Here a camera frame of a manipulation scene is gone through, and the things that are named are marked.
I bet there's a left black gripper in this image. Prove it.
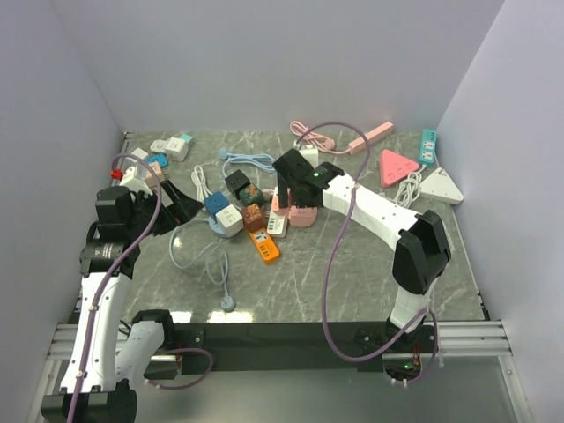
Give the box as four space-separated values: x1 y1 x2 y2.
126 179 203 240

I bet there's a pink cube socket adapter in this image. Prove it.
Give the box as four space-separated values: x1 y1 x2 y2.
288 206 317 227

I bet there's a brown cube socket adapter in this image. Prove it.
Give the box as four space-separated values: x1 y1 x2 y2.
241 204 266 233

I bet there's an orange power strip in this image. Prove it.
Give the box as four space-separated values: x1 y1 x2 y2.
249 228 280 264

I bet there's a pink round power strip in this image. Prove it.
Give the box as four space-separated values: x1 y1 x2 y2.
271 195 289 216

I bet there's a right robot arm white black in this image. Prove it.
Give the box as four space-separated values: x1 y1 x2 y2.
273 149 451 352

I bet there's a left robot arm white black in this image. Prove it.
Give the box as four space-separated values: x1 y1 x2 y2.
41 181 204 422

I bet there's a blue cube socket adapter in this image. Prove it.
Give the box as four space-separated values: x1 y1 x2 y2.
204 191 230 218

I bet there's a black cube socket adapter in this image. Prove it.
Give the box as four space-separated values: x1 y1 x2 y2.
225 169 250 200

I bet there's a white cube socket adapter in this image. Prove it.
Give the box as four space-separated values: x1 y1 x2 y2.
214 204 244 238

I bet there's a light blue long power strip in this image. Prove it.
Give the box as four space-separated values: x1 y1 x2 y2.
218 148 276 179

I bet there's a dark green cube adapter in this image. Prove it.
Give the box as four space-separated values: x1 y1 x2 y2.
240 183 265 207

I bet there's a beige pink cube adapter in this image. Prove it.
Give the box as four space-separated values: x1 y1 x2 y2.
145 162 166 189

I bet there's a small blue adapter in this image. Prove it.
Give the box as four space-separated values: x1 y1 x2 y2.
145 153 169 168

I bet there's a white teal cube adapter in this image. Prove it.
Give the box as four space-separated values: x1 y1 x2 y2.
165 133 193 162

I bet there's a white double adapter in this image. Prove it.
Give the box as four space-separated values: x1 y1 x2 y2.
150 139 168 154

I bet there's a small white flat adapter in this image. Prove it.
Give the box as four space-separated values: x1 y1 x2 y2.
130 148 149 160

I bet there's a pink long power strip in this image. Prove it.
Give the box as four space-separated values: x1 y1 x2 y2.
290 120 395 156

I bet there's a light blue round power strip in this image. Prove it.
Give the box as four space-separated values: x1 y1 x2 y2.
168 217 241 314

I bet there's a pink triangular power strip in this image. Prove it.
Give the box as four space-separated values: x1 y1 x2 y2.
380 149 419 188

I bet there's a teal power strip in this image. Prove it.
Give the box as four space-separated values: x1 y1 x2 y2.
419 129 438 167

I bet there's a white triangular power strip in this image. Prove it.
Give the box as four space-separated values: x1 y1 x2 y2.
419 167 464 205

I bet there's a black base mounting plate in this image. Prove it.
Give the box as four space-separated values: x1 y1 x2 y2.
157 322 435 375

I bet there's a white coiled cable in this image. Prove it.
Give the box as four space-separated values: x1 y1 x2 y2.
189 163 214 204

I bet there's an aluminium rail frame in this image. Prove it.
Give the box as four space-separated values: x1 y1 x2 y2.
26 319 537 423

